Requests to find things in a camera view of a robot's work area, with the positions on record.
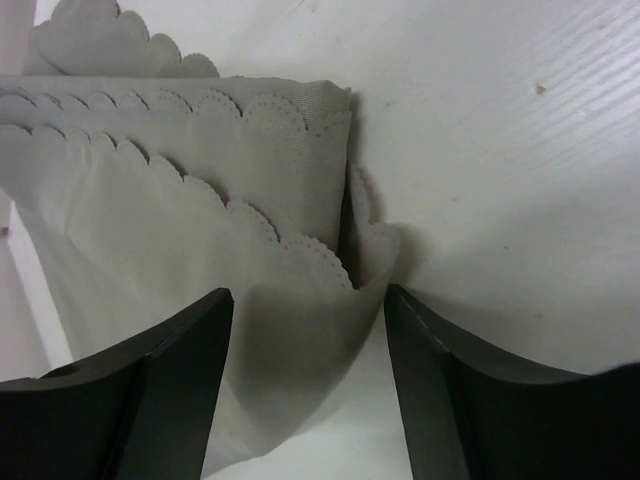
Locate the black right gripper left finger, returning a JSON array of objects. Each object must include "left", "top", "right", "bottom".
[{"left": 1, "top": 288, "right": 234, "bottom": 479}]

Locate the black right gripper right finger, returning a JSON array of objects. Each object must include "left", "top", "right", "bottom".
[{"left": 384, "top": 285, "right": 639, "bottom": 479}]

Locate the grey cloth placemat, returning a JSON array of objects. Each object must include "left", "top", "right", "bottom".
[{"left": 1, "top": 1, "right": 399, "bottom": 475}]

